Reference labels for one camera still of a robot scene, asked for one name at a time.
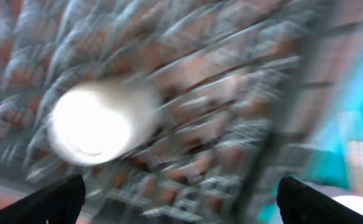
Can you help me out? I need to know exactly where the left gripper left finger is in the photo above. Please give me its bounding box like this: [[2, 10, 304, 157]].
[[0, 174, 86, 224]]

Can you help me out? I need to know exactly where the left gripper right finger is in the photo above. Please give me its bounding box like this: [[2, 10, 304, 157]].
[[277, 176, 363, 224]]

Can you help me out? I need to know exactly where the white paper cup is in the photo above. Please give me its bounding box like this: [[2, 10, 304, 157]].
[[47, 80, 161, 166]]

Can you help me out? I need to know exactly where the grey plastic dishwasher rack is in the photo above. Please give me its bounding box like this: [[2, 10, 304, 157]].
[[0, 1, 328, 223]]

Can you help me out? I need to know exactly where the teal plastic tray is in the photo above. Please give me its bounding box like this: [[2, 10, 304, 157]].
[[255, 18, 363, 224]]

